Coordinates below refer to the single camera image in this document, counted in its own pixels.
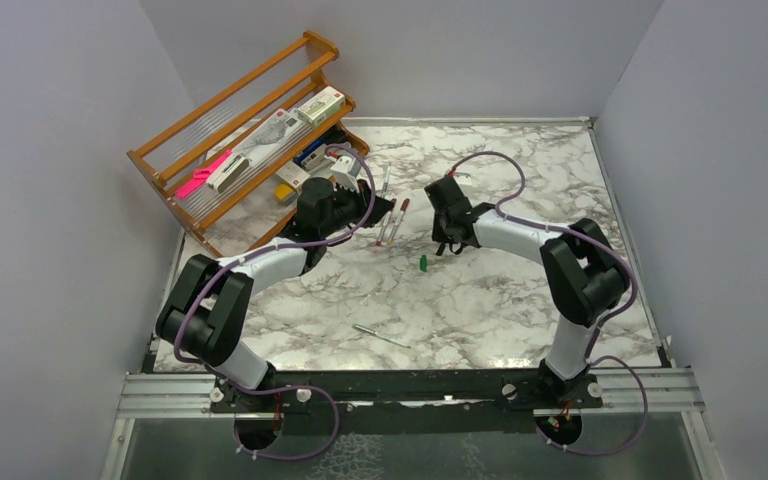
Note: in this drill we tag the small white red box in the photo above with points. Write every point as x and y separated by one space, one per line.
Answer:
292 175

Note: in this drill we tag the blue black stapler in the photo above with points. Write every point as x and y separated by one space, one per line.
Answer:
309 157

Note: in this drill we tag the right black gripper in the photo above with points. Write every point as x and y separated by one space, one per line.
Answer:
437 234

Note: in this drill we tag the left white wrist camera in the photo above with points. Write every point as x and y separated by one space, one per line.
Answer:
345 170

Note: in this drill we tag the pink highlighter pack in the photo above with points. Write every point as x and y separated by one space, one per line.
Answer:
200 176

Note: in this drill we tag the white black box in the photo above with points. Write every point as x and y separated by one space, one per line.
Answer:
221 179

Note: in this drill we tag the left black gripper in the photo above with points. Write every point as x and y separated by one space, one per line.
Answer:
361 198

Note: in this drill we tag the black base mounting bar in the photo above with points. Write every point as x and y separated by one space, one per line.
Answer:
518 388

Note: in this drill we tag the yellow sticky note block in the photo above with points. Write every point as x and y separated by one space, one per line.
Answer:
284 194

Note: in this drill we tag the wooden shelf rack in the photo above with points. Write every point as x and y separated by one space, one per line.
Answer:
247 215

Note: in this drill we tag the long white package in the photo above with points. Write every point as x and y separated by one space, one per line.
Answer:
279 129

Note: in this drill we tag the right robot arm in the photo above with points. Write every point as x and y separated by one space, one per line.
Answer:
585 276

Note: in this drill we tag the white green box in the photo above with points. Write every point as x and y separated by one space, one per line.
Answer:
321 106

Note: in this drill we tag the aluminium frame rail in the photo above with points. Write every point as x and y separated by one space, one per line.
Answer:
166 396

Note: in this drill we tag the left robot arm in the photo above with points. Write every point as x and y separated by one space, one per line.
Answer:
203 317

